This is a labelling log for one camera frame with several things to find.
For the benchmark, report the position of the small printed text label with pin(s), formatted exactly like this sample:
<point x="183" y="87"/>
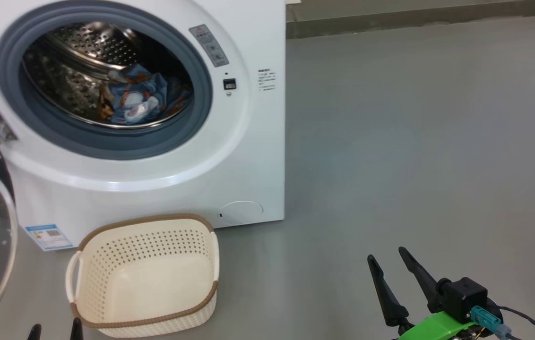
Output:
<point x="266" y="79"/>

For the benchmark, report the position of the blue energy label sticker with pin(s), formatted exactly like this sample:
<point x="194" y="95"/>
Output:
<point x="49" y="237"/>

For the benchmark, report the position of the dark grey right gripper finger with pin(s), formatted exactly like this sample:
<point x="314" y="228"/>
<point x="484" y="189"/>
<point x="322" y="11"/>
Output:
<point x="390" y="302"/>
<point x="421" y="276"/>

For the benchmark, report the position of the grey rubber door gasket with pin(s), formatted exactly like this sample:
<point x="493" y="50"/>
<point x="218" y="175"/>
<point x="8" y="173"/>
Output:
<point x="10" y="89"/>

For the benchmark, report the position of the blue cartoon print garment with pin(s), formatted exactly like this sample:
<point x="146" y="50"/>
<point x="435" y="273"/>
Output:
<point x="154" y="87"/>

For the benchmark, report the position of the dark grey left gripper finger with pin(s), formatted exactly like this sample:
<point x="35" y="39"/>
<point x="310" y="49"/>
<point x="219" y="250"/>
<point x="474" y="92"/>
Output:
<point x="76" y="330"/>
<point x="35" y="333"/>

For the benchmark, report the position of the grey instruction sticker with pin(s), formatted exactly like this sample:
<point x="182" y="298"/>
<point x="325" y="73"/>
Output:
<point x="208" y="46"/>

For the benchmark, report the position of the white front-load washing machine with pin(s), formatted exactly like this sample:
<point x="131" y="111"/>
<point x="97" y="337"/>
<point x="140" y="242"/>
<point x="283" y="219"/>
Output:
<point x="154" y="189"/>

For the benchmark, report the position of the round white filter cover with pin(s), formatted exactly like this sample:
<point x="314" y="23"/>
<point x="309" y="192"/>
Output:
<point x="241" y="212"/>

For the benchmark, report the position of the stainless steel washing machine drum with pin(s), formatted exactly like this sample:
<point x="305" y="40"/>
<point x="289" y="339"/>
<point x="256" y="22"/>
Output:
<point x="73" y="52"/>

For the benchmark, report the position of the cream perforated laundry basket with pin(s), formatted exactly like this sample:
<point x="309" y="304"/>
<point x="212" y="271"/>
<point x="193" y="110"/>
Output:
<point x="154" y="283"/>

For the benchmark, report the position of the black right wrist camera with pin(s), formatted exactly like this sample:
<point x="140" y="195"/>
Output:
<point x="463" y="297"/>

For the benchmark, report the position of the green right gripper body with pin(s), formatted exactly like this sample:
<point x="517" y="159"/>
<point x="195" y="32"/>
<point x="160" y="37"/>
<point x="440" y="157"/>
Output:
<point x="433" y="329"/>

